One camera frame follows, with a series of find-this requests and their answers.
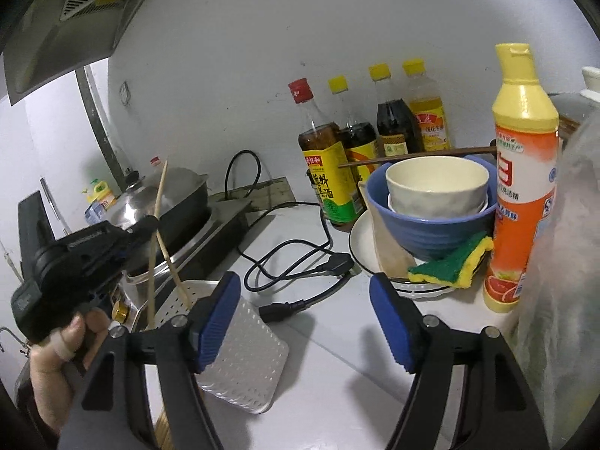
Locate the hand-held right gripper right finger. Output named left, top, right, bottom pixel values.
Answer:
left=369, top=272, right=549, bottom=450

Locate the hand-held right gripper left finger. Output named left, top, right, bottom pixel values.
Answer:
left=56, top=271, right=242, bottom=450

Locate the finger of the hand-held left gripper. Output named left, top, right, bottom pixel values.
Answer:
left=123, top=214, right=161, bottom=266

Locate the white woven plastic basket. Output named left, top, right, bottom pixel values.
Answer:
left=152, top=279, right=290, bottom=414

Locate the light wooden chopstick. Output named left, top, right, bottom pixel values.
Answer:
left=156, top=231, right=193, bottom=310
left=146, top=159, right=170, bottom=330

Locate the person's left hand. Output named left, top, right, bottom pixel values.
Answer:
left=28, top=312, right=113, bottom=437

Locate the steel wok lid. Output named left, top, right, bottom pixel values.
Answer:
left=109, top=166, right=207, bottom=235

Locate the blue carton box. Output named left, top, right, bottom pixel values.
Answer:
left=84, top=199, right=111, bottom=226

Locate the white ribbed plate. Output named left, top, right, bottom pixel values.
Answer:
left=398, top=283, right=470, bottom=299

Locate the yellow detergent jug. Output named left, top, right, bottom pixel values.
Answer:
left=83, top=178, right=116, bottom=212

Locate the flat wooden spatula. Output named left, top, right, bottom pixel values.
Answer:
left=357, top=179, right=416, bottom=282

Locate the silver induction cooker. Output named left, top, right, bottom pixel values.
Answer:
left=123, top=197, right=254, bottom=287

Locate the green yellow sponge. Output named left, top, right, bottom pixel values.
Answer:
left=407, top=232, right=495, bottom=290

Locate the white plate dark rim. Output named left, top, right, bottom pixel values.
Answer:
left=349, top=208, right=462, bottom=292

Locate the blue ribbed bowl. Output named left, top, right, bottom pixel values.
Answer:
left=366, top=154, right=498, bottom=263

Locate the grey vertical pipe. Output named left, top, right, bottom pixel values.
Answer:
left=75, top=66, right=118, bottom=183

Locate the grey socket block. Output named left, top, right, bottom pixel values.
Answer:
left=208, top=177, right=294, bottom=212

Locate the cream bowl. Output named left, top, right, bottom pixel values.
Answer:
left=385, top=156, right=489, bottom=214

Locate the red cap cooking wine bottle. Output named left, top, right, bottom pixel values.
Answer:
left=288, top=78, right=359, bottom=226

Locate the dark brown chopstick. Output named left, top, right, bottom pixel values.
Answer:
left=338, top=146, right=498, bottom=170

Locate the clear plastic bag of vegetables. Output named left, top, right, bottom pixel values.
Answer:
left=508, top=94, right=600, bottom=450

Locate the orange yellow dish soap bottle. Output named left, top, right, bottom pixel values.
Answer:
left=483, top=43, right=561, bottom=314

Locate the yellow cap soy sauce bottle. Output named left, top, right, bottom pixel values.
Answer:
left=328, top=76, right=380, bottom=207

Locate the yellow cap dark vinegar bottle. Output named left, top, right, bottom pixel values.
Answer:
left=369, top=63, right=423, bottom=158

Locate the yellow cap oil bottle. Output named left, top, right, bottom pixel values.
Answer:
left=403, top=59, right=453, bottom=153

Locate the grey range hood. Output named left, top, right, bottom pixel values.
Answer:
left=0, top=0, right=176, bottom=106

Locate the grey metal wall bar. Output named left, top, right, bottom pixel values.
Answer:
left=40, top=177, right=62, bottom=221

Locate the black detachable power cord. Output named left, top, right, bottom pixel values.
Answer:
left=239, top=216, right=354, bottom=326

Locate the black cooker power cable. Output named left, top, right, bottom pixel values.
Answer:
left=224, top=150, right=329, bottom=226

